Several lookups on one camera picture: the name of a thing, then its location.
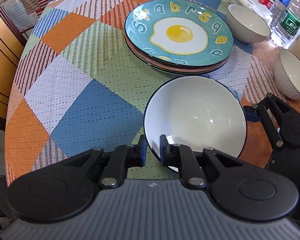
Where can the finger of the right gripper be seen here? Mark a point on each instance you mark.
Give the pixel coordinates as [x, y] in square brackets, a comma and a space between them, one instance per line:
[280, 121]

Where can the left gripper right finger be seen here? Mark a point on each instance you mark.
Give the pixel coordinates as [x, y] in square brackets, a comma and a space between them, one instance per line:
[240, 189]

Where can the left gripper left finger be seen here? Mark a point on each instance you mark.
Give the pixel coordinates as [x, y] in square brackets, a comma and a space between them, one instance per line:
[66, 188]

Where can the white ribbed bowl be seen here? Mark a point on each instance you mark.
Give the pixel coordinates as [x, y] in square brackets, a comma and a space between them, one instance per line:
[246, 25]
[287, 74]

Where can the white black-rimmed plate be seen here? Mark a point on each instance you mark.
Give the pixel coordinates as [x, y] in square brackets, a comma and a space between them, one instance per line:
[198, 112]

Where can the pink bunny carrot plate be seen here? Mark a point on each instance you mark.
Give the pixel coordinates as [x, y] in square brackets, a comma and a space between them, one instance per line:
[169, 67]

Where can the teal fried egg plate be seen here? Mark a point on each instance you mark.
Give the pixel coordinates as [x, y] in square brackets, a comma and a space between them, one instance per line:
[179, 32]

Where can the water bottle green label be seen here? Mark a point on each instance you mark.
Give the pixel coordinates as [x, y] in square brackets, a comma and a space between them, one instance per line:
[288, 25]

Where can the colourful patchwork tablecloth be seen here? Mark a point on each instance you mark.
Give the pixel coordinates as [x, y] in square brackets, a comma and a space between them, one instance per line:
[77, 85]

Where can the white tissue box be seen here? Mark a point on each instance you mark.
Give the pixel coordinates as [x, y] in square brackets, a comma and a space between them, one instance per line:
[256, 6]

